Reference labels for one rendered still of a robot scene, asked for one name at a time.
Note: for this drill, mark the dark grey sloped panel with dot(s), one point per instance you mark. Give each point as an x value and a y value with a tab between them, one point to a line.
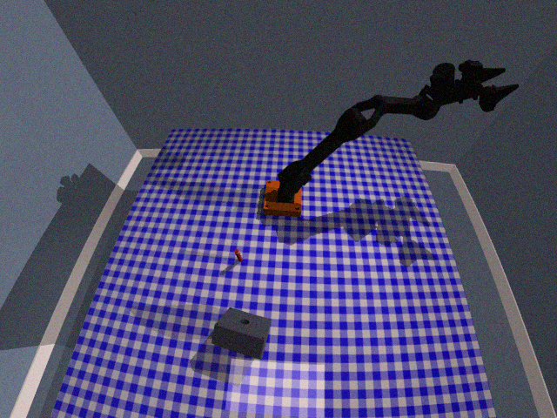
243	332

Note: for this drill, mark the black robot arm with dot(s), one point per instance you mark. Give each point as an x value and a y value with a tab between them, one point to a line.
352	124

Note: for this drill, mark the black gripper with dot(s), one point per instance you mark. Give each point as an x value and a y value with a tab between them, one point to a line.
489	96

